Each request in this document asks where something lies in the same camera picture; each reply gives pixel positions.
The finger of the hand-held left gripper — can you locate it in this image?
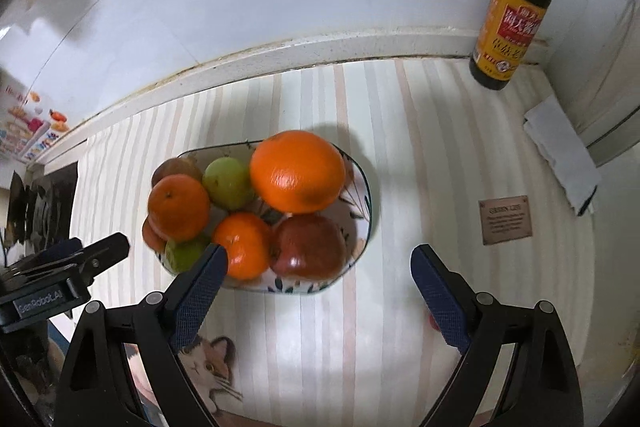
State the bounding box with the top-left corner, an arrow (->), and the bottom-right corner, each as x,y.
35,238 -> 84,263
10,233 -> 131,279

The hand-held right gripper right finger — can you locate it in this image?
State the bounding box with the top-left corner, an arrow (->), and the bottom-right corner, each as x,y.
410,243 -> 585,427

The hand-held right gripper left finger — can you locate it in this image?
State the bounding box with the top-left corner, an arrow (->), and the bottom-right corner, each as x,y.
59,243 -> 230,427

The green apple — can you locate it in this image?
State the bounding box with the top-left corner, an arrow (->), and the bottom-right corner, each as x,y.
202,157 -> 256,211
165,233 -> 212,275

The small orange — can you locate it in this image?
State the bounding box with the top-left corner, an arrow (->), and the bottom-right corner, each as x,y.
212,212 -> 274,282
147,174 -> 211,242

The yellow-red apple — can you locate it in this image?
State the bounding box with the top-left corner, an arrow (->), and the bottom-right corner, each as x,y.
151,157 -> 205,188

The dark red apple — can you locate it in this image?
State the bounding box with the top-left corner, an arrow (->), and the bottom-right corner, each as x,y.
270,214 -> 347,280

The oval floral ceramic plate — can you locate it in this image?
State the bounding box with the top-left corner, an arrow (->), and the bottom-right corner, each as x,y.
150,139 -> 373,295

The large orange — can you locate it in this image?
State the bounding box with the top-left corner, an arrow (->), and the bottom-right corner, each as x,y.
249,130 -> 347,214

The black gas stove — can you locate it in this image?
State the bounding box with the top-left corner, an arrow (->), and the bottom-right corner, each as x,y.
0,161 -> 80,258

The striped tablecloth with cat print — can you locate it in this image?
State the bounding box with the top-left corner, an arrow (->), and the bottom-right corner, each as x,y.
70,57 -> 601,427

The white folded cloth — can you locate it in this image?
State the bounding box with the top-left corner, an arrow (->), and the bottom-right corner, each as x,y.
523,94 -> 602,217

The dark soy sauce bottle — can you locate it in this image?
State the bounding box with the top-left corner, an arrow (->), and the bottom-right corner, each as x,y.
469,0 -> 557,92

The colourful wall sticker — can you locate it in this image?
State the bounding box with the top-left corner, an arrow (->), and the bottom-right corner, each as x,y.
0,69 -> 71,165

